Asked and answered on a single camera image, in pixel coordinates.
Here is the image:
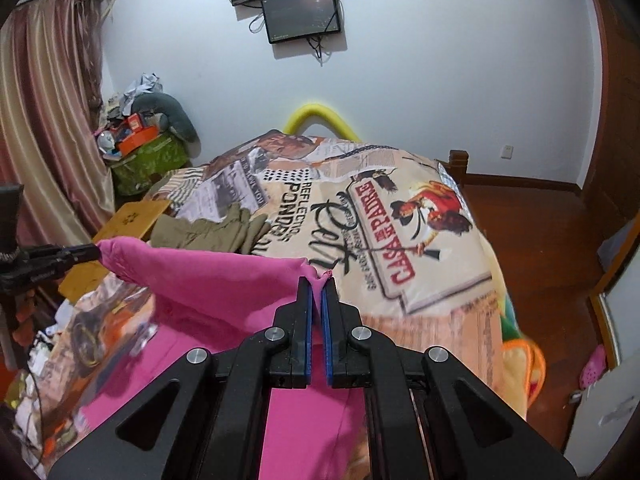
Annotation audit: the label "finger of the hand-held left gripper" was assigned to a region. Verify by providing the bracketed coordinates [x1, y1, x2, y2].
[17, 242, 103, 267]

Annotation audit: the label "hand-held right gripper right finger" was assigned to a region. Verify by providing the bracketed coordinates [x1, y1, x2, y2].
[320, 276, 576, 480]

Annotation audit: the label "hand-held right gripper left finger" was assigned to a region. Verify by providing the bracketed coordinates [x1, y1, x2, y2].
[47, 276, 321, 480]

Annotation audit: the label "pink pants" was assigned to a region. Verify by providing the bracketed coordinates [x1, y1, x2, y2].
[82, 237, 372, 480]

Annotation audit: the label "khaki pants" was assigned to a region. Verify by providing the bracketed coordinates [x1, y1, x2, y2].
[149, 204, 273, 257]

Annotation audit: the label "printed blanket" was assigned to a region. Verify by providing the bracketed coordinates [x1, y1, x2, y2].
[15, 130, 527, 463]

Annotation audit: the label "striped pink beige curtain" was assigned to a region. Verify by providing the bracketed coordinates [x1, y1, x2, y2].
[0, 0, 119, 250]

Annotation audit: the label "green fabric bag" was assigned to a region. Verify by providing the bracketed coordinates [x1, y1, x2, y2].
[109, 134, 194, 197]

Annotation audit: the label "orange box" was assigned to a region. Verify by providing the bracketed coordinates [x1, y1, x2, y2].
[116, 125, 161, 157]

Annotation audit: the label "grey-blue crumpled cloth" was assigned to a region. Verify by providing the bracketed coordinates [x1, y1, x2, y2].
[121, 72, 164, 107]

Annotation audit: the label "orange green plush toy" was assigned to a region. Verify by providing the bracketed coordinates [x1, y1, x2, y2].
[499, 290, 549, 412]

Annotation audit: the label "wooden bedpost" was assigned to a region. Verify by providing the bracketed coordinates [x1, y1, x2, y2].
[447, 148, 469, 187]

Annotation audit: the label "yellow foam tube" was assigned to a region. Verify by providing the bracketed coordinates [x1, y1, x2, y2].
[284, 102, 362, 142]

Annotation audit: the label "pink clog shoe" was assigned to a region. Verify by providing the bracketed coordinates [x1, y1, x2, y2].
[578, 343, 609, 390]

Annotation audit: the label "white cabinet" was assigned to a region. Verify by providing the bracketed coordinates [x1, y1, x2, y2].
[561, 255, 640, 472]

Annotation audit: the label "brown wooden wardrobe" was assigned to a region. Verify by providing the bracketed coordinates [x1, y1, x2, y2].
[581, 0, 640, 242]

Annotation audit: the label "small black wall monitor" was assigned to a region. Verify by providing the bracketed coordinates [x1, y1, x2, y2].
[260, 0, 343, 45]

